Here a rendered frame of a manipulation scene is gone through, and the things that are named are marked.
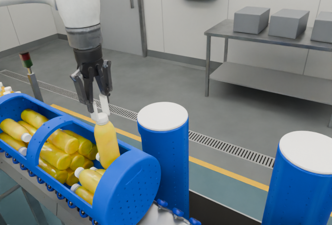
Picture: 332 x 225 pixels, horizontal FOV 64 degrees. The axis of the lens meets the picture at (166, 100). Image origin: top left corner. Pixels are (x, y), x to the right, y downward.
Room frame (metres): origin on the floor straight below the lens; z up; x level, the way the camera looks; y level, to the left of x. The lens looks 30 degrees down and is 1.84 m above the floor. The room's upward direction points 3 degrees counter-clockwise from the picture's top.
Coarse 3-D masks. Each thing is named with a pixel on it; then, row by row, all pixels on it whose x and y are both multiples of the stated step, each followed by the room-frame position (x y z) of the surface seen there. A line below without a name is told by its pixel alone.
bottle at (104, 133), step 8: (96, 128) 0.69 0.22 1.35; (104, 128) 0.69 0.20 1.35; (112, 128) 0.70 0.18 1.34; (96, 136) 0.68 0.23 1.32; (104, 136) 0.68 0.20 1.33; (112, 136) 0.69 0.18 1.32; (96, 144) 0.69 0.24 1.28; (104, 144) 0.68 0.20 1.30; (112, 144) 0.69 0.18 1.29; (104, 152) 0.68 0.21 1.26; (112, 152) 0.68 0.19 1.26; (104, 160) 0.68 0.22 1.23; (112, 160) 0.68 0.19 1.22
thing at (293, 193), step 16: (288, 160) 0.84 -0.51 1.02; (272, 176) 0.92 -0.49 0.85; (288, 176) 0.82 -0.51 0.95; (304, 176) 0.77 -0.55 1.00; (320, 176) 0.75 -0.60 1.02; (272, 192) 0.88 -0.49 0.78; (288, 192) 0.80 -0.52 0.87; (304, 192) 0.76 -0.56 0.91; (320, 192) 0.74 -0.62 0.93; (272, 208) 0.85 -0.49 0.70; (288, 208) 0.79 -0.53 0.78; (304, 208) 0.75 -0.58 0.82; (320, 208) 0.74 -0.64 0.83; (272, 224) 0.83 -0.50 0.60; (288, 224) 0.78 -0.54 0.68; (304, 224) 0.75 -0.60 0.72; (320, 224) 0.75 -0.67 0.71
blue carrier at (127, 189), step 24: (24, 96) 1.19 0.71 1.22; (0, 120) 1.13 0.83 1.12; (48, 120) 0.93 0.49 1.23; (72, 120) 0.94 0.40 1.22; (0, 144) 0.96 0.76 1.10; (120, 144) 0.77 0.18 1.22; (120, 168) 0.63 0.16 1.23; (144, 168) 0.68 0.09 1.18; (72, 192) 0.64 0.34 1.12; (96, 192) 0.59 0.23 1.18; (120, 192) 0.59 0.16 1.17; (144, 192) 0.67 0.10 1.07; (96, 216) 0.56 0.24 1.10; (120, 216) 0.57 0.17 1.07
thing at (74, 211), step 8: (0, 152) 1.11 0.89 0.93; (8, 160) 1.05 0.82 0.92; (16, 168) 0.99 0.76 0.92; (24, 176) 0.94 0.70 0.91; (40, 184) 0.87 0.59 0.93; (48, 192) 0.83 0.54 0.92; (56, 200) 0.78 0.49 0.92; (64, 200) 0.77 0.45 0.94; (64, 208) 0.74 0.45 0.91; (72, 208) 0.73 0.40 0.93; (80, 216) 0.69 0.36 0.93; (88, 216) 0.68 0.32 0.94; (88, 224) 0.66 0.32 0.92
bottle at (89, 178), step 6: (78, 174) 0.73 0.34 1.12; (84, 174) 0.71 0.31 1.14; (90, 174) 0.70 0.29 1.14; (96, 174) 0.71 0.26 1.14; (84, 180) 0.69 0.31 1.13; (90, 180) 0.68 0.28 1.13; (96, 180) 0.68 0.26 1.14; (84, 186) 0.68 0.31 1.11; (90, 186) 0.66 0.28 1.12; (96, 186) 0.66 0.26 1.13
